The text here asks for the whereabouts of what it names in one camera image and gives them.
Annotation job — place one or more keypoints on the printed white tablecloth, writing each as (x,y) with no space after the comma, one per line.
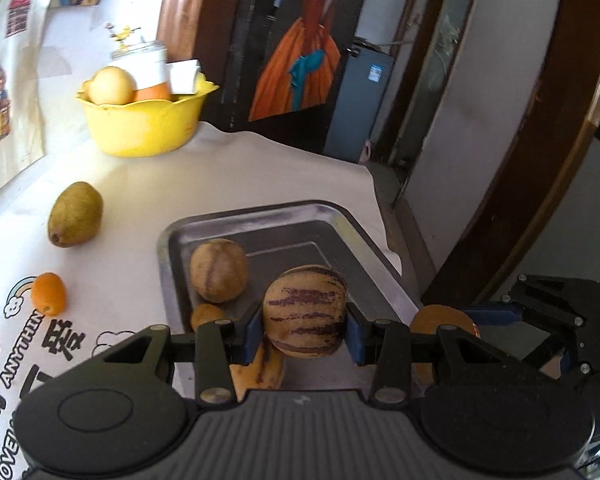
(130,185)

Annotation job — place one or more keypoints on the small tan pepino melon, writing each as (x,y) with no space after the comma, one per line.
(217,270)

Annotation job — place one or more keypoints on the small orange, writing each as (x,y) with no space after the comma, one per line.
(49,293)

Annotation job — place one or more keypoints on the orange in bowl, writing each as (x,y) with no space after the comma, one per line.
(152,92)

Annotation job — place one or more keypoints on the orange dress painting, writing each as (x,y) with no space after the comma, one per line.
(305,60)

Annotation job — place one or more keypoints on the dark wooden door frame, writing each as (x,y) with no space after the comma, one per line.
(530,160)

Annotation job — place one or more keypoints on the purple striped pepino melon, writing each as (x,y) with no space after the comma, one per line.
(305,310)

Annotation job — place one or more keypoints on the white jar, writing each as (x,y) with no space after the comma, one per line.
(145,62)

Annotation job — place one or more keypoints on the large yellow pear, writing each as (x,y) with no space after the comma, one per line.
(111,86)

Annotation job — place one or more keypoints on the large pale pepino melon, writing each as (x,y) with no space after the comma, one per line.
(260,372)

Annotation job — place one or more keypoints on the brown kiwi with sticker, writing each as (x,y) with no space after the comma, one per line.
(440,317)

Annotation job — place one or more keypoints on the yellow plastic bowl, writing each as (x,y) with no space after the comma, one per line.
(145,130)

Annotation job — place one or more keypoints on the small kumquat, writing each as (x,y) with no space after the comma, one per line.
(207,316)

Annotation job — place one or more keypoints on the metal tray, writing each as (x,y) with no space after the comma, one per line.
(300,240)

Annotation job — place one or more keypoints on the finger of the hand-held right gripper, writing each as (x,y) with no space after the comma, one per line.
(495,317)

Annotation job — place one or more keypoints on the white paper box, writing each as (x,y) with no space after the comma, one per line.
(184,77)

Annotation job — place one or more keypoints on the grey blue panel with label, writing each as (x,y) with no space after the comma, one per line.
(357,110)

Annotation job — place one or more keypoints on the copper coloured column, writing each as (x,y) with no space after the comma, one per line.
(182,5)

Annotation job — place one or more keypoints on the oval green fruit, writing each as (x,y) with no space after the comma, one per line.
(75,212)

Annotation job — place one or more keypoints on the house drawing poster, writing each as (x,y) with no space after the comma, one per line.
(10,85)

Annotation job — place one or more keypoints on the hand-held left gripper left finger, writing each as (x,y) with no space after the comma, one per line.
(253,332)

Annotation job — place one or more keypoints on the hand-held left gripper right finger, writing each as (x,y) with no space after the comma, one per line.
(355,332)

